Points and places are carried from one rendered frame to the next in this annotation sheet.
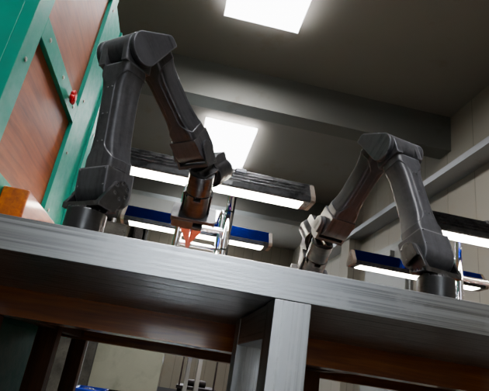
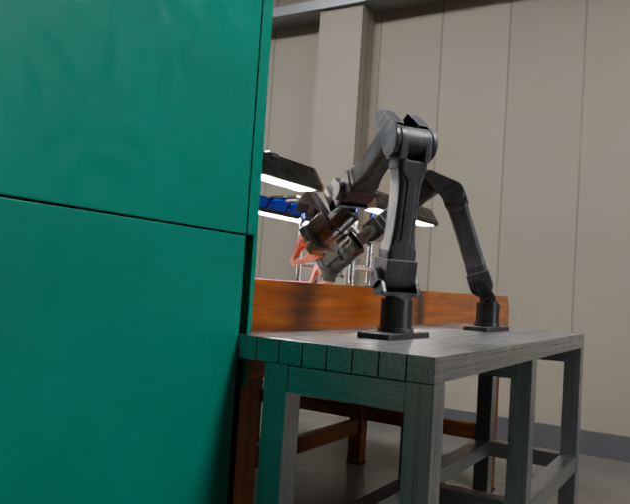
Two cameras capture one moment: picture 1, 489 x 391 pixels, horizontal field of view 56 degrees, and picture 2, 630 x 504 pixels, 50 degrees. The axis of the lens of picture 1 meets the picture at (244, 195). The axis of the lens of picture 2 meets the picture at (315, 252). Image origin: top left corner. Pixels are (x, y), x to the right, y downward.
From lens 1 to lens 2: 1.42 m
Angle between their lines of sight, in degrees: 54
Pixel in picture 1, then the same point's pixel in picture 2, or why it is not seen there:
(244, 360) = not seen: hidden behind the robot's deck
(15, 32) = (262, 55)
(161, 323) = not seen: hidden behind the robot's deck
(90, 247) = (504, 357)
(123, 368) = not seen: outside the picture
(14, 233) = (491, 360)
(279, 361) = (532, 392)
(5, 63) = (261, 100)
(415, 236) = (483, 274)
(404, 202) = (469, 244)
